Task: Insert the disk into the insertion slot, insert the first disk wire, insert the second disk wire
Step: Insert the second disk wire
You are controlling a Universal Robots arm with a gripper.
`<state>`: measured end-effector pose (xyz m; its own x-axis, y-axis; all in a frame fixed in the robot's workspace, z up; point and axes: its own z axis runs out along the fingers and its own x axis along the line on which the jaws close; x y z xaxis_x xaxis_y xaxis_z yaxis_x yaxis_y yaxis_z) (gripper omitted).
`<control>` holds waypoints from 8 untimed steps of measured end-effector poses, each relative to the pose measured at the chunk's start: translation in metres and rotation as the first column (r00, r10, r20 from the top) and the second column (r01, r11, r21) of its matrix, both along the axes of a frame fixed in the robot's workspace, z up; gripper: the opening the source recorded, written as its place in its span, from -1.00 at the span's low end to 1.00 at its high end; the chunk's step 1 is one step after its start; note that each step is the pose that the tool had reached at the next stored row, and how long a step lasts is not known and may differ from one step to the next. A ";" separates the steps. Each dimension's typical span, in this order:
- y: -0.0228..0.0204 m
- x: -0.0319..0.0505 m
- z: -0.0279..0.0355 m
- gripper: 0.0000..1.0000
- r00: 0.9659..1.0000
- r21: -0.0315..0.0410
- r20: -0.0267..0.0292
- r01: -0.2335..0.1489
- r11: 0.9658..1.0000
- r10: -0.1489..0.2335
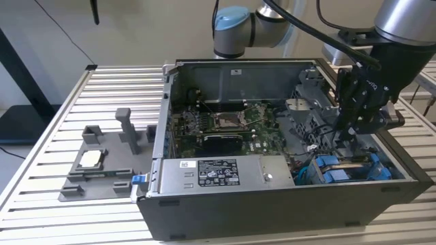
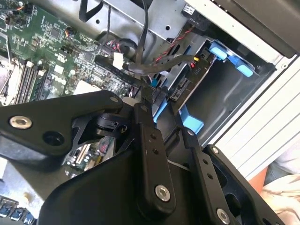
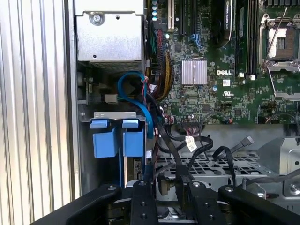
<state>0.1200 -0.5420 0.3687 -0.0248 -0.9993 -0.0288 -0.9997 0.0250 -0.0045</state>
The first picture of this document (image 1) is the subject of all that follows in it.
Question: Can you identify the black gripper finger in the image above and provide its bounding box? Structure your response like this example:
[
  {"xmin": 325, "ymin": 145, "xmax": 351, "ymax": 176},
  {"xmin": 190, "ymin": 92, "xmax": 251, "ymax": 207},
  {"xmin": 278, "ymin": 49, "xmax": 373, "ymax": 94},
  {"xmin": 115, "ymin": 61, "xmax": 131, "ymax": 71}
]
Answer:
[
  {"xmin": 353, "ymin": 76, "xmax": 387, "ymax": 135},
  {"xmin": 334, "ymin": 67, "xmax": 358, "ymax": 141}
]

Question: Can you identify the black wire with white tag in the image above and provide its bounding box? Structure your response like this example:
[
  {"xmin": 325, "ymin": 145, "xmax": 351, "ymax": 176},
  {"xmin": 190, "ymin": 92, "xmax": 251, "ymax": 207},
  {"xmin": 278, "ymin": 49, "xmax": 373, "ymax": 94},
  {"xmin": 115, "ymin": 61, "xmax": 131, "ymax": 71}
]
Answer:
[{"xmin": 287, "ymin": 125, "xmax": 351, "ymax": 164}]

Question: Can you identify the grey drive cage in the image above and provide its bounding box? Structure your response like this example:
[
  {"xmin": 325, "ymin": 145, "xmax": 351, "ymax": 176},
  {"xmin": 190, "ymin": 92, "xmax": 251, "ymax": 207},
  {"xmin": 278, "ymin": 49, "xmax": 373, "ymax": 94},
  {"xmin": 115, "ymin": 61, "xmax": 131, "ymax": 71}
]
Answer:
[{"xmin": 283, "ymin": 68, "xmax": 345, "ymax": 154}]

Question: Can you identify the green motherboard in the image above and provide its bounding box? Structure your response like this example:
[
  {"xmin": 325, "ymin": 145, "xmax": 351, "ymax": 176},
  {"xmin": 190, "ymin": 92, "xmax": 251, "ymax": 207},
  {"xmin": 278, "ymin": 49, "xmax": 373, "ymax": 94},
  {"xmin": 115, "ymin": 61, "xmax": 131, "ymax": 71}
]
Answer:
[{"xmin": 169, "ymin": 102, "xmax": 294, "ymax": 159}]

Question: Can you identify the CPU socket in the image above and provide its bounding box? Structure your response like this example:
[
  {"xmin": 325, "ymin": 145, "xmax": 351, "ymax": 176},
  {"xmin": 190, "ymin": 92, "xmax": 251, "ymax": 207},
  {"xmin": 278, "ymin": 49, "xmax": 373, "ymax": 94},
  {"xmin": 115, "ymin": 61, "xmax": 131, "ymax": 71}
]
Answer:
[{"xmin": 210, "ymin": 111, "xmax": 247, "ymax": 131}]

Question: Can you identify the locking lever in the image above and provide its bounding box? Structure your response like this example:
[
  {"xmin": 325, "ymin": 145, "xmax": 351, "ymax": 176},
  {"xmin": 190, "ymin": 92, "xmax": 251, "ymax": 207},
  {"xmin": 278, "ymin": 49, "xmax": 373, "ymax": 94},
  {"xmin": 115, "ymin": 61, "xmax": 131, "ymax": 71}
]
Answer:
[{"xmin": 198, "ymin": 100, "xmax": 219, "ymax": 115}]

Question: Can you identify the black open PC case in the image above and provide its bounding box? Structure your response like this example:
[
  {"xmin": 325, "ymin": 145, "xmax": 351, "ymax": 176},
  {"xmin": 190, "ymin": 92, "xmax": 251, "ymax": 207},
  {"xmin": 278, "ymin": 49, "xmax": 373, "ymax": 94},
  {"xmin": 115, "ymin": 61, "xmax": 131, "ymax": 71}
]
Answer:
[{"xmin": 135, "ymin": 57, "xmax": 436, "ymax": 242}]

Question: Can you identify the silver power supply with label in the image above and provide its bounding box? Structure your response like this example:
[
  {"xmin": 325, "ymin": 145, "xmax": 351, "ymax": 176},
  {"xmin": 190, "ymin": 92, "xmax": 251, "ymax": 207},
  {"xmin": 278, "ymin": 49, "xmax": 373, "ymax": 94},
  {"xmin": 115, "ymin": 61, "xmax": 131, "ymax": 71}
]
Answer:
[{"xmin": 159, "ymin": 155, "xmax": 295, "ymax": 196}]

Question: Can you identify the grey parts rack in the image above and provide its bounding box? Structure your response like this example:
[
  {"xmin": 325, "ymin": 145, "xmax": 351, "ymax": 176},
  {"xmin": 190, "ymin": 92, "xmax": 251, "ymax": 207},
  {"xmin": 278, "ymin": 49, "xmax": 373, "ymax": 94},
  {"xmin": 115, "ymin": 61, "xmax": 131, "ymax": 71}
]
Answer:
[{"xmin": 57, "ymin": 108, "xmax": 159, "ymax": 203}]

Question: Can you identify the silver CPU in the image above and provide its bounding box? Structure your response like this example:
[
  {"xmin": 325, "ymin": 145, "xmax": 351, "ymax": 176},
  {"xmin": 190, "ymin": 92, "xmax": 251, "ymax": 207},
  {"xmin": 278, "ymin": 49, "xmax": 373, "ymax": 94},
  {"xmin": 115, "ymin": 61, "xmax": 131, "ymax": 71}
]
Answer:
[{"xmin": 77, "ymin": 150, "xmax": 103, "ymax": 168}]

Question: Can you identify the black hanging rod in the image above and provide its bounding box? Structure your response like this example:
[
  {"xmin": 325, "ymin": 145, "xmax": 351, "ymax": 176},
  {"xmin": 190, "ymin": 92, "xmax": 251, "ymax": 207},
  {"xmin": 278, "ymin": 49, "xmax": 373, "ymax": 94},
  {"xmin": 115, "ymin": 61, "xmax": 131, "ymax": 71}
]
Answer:
[{"xmin": 89, "ymin": 0, "xmax": 101, "ymax": 26}]

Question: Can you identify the black stand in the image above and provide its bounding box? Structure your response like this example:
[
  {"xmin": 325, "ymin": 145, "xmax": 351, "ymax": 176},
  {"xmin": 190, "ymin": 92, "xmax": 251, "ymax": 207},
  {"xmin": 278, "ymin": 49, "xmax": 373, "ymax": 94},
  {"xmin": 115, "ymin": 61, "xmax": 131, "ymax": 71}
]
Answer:
[{"xmin": 0, "ymin": 28, "xmax": 58, "ymax": 146}]

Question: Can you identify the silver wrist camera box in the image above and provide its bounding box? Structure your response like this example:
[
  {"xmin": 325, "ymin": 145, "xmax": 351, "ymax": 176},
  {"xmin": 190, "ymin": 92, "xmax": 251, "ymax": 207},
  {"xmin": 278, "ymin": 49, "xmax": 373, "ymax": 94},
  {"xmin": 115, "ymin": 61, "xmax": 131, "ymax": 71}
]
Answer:
[{"xmin": 321, "ymin": 42, "xmax": 358, "ymax": 66}]

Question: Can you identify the thick black gripper cable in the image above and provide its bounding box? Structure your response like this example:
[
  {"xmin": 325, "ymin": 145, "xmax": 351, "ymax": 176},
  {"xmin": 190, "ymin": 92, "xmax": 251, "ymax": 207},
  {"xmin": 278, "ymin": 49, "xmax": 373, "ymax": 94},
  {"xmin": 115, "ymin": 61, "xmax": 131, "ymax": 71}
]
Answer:
[{"xmin": 261, "ymin": 0, "xmax": 381, "ymax": 70}]

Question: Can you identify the blue wire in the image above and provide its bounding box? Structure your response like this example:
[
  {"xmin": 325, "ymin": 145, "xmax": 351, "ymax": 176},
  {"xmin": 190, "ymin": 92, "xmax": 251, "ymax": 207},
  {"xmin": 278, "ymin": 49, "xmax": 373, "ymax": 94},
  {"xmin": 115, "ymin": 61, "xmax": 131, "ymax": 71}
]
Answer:
[{"xmin": 293, "ymin": 165, "xmax": 309, "ymax": 186}]

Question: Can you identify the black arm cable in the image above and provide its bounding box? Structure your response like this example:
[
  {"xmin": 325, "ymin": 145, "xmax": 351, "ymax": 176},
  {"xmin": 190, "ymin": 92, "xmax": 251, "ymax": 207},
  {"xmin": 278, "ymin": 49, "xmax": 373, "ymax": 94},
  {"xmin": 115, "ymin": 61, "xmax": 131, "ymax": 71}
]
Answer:
[{"xmin": 210, "ymin": 0, "xmax": 222, "ymax": 29}]

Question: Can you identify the thin black wall cable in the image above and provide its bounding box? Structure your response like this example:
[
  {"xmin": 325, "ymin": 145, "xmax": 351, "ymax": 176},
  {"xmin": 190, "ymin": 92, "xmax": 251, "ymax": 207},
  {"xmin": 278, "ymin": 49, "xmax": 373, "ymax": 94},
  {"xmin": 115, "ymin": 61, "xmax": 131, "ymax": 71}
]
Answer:
[{"xmin": 33, "ymin": 0, "xmax": 98, "ymax": 67}]

